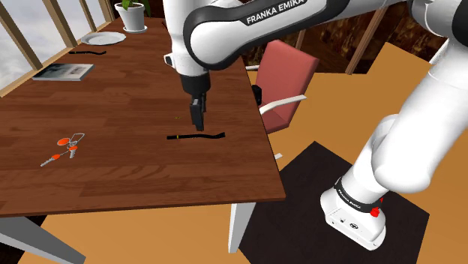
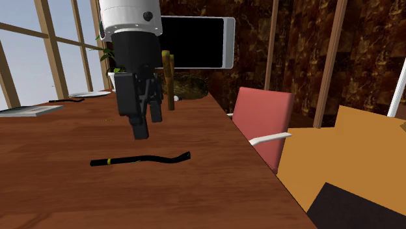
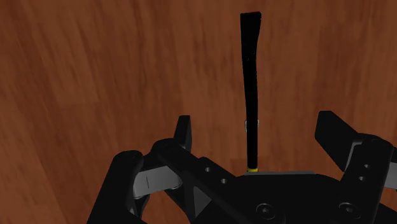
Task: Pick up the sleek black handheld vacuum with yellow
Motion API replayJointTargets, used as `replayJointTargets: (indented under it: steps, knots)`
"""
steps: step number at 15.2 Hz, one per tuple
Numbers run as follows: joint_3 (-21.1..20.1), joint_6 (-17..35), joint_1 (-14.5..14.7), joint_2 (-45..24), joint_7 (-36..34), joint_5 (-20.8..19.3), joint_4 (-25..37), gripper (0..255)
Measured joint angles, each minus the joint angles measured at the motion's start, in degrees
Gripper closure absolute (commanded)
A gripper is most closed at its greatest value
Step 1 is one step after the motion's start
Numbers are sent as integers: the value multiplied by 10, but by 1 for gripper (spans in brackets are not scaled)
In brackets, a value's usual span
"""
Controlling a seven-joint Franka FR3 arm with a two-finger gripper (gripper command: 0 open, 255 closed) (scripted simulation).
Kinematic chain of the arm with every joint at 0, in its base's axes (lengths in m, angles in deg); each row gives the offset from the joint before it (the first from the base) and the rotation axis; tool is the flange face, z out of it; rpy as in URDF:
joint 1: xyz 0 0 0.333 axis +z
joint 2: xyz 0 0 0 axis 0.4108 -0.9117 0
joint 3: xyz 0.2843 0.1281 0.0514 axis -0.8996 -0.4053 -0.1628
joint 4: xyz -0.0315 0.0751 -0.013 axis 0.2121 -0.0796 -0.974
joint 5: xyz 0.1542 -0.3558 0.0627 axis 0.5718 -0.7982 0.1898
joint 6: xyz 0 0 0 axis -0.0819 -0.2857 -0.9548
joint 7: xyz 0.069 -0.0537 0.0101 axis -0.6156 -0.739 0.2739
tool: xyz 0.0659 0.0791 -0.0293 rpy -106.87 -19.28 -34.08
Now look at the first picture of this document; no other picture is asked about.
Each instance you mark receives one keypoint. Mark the keyring with orange keys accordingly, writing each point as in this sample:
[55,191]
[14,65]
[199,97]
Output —
[63,141]

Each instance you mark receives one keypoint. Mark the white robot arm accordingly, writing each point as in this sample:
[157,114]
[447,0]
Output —
[420,120]

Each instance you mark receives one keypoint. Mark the white plate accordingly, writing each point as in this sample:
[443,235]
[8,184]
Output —
[103,38]

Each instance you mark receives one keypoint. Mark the plain black pen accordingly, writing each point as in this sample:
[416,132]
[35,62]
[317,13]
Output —
[87,52]

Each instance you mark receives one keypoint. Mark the brown wooden table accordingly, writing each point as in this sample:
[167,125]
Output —
[128,91]

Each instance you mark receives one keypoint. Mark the grey book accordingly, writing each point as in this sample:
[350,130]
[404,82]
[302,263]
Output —
[62,71]

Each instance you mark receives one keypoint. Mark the red office chair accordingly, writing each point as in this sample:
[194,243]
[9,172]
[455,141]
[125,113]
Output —
[285,69]

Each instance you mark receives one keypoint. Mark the plant in white pot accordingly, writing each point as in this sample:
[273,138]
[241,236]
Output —
[134,17]

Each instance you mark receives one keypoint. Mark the black pen with yellow band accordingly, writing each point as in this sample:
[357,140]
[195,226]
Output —
[197,136]

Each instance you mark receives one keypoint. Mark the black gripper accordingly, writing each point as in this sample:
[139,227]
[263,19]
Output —
[195,83]

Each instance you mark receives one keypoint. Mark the black robot stand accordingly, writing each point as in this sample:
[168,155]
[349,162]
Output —
[292,204]

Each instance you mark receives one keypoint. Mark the wood framed window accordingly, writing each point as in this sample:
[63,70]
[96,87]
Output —
[58,22]

